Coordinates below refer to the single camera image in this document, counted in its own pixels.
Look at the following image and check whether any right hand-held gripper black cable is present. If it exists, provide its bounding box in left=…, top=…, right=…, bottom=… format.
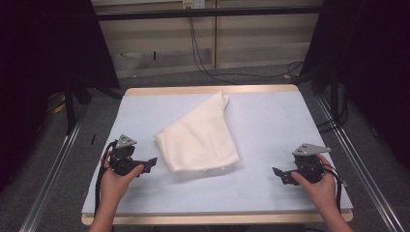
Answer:
left=322, top=162, right=344, bottom=215

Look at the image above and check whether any metal floor rail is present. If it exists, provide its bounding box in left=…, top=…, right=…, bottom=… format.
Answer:
left=18, top=107, right=89, bottom=232
left=314, top=96, right=406, bottom=232

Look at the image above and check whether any hand-held gripper black cable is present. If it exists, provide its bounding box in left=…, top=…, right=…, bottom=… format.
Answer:
left=94, top=139, right=119, bottom=218
left=322, top=162, right=344, bottom=215

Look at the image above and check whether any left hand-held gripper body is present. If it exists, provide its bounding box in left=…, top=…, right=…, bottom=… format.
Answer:
left=108, top=133, right=147, bottom=177

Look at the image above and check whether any black metal stand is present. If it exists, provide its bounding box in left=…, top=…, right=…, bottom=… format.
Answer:
left=62, top=78, right=79, bottom=135

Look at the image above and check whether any yellow tape piece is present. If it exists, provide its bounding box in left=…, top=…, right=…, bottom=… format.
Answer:
left=53, top=101, right=67, bottom=115

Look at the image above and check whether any left hand-held gripper black cable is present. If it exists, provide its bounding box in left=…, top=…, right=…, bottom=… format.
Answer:
left=94, top=139, right=119, bottom=218

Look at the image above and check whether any black curtain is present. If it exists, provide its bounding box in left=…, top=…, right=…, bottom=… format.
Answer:
left=0, top=0, right=121, bottom=194
left=301, top=0, right=410, bottom=170

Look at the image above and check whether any long black floor cable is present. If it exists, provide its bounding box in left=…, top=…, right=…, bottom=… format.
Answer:
left=188, top=15, right=305, bottom=85

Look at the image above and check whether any black horizontal bar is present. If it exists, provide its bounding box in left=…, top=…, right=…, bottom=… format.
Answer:
left=94, top=5, right=324, bottom=22

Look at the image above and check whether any wooden table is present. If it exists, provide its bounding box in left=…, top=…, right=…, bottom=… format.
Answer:
left=80, top=84, right=354, bottom=226

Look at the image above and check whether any light blue mat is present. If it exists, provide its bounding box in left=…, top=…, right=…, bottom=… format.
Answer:
left=81, top=91, right=354, bottom=217

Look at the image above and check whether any person's right hand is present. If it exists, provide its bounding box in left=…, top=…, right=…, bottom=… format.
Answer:
left=290, top=154, right=339, bottom=212

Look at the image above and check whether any person's left hand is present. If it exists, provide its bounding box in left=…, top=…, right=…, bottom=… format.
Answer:
left=100, top=151, right=145, bottom=211

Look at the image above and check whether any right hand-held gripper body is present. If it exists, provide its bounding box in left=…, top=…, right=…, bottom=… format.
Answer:
left=291, top=142, right=332, bottom=185

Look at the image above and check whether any white wall socket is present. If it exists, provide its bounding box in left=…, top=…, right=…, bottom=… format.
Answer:
left=182, top=0, right=206, bottom=10

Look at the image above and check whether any white towel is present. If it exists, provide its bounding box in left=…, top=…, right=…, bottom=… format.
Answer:
left=154, top=91, right=242, bottom=174

